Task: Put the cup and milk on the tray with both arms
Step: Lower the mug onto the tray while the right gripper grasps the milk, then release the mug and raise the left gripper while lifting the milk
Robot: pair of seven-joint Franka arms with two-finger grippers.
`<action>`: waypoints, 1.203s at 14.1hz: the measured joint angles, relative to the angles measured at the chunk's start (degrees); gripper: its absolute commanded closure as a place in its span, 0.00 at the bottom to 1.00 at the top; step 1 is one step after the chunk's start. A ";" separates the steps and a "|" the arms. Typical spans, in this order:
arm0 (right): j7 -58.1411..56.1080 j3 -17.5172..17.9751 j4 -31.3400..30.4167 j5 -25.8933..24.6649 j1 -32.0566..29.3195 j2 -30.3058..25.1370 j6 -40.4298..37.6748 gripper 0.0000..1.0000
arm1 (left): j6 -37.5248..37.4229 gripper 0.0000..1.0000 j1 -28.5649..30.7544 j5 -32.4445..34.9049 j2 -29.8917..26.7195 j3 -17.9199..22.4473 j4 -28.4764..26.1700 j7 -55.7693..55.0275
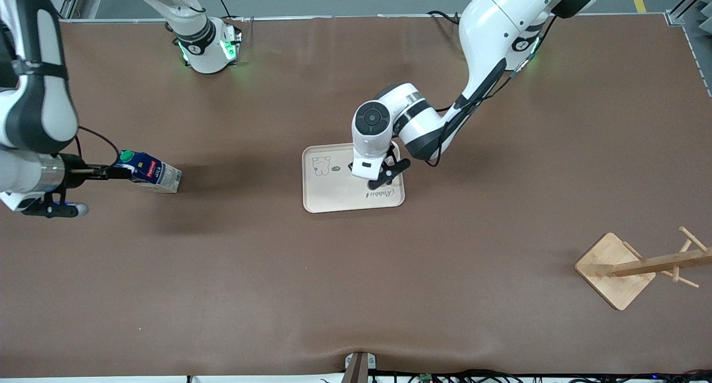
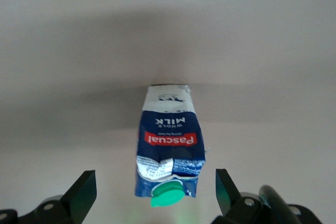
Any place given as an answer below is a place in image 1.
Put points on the cream plastic tray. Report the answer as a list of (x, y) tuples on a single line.
[(328, 194)]

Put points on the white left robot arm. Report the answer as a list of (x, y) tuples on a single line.
[(500, 21)]

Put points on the brown table cover mat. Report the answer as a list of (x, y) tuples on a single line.
[(356, 288)]

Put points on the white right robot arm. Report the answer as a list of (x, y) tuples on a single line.
[(53, 105)]

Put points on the silver table edge rail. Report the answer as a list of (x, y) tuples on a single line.
[(334, 16)]

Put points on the wooden mug tree stand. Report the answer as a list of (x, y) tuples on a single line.
[(612, 269)]

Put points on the metal table edge clamp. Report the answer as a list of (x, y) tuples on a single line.
[(360, 366)]

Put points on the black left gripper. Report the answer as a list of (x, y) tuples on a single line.
[(350, 165)]

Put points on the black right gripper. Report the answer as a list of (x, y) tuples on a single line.
[(74, 165)]

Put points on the blue milk carton green cap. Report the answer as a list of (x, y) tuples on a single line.
[(153, 174)]

